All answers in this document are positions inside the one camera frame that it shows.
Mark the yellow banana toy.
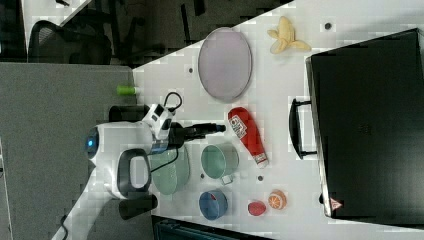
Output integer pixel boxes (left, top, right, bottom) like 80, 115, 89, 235
267, 16, 311, 54

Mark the green metal mug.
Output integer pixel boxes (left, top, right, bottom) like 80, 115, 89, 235
201, 143, 239, 185

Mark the orange slice toy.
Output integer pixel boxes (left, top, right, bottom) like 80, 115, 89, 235
268, 190, 287, 210

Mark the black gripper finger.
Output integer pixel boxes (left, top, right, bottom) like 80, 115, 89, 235
194, 123, 226, 133
192, 133, 206, 139

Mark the green marker pen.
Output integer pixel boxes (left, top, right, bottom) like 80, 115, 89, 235
116, 85, 140, 96

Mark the blue bowl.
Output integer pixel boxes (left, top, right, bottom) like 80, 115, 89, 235
199, 189, 228, 221

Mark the red strawberry toy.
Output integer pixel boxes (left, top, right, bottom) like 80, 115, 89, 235
247, 201, 266, 216

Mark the black office chair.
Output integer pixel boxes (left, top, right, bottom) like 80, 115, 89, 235
27, 20, 112, 65

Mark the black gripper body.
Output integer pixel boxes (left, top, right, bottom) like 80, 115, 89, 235
168, 122, 195, 149

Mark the black cylinder object upper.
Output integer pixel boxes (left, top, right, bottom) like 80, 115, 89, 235
108, 105, 149, 122

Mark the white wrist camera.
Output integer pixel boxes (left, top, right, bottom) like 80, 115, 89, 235
142, 104, 174, 140

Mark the black usb cable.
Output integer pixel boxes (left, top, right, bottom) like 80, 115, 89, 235
163, 91, 184, 113

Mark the black cylinder object lower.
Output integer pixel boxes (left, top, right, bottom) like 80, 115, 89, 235
119, 195, 158, 220

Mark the lilac round plate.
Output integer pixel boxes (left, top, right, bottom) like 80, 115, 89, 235
198, 27, 252, 102

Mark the black toaster oven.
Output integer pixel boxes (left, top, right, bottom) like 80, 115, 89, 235
305, 28, 424, 229

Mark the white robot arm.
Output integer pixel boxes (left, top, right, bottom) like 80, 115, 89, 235
51, 120, 226, 240

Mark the green oval strainer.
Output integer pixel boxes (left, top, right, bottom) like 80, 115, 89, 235
149, 146, 190, 195

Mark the red plush ketchup bottle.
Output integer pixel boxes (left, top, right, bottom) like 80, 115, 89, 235
227, 107, 269, 169

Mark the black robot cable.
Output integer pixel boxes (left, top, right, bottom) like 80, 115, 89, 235
149, 146, 181, 174

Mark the black cylinder object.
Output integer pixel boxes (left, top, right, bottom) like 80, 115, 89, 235
108, 105, 149, 122
119, 195, 158, 220

